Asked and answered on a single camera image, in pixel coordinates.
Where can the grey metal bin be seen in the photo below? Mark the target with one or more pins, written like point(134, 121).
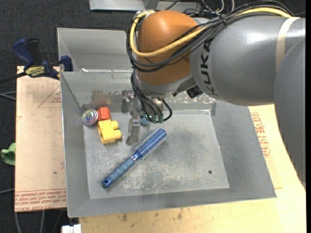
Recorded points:
point(184, 154)

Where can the red toy building block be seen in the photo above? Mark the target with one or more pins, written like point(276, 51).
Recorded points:
point(104, 113)

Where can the brown cardboard board, red print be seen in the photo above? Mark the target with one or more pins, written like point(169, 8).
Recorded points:
point(39, 139)

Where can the pale grey metal gripper finger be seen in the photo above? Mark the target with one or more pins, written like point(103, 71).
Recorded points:
point(133, 131)

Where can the yellow toy building block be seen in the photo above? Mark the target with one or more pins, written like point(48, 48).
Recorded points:
point(109, 132)

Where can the blue round hairbrush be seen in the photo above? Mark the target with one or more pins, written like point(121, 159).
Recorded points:
point(136, 156)

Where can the shiny iridescent ball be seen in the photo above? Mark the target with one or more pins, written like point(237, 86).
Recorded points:
point(89, 116)

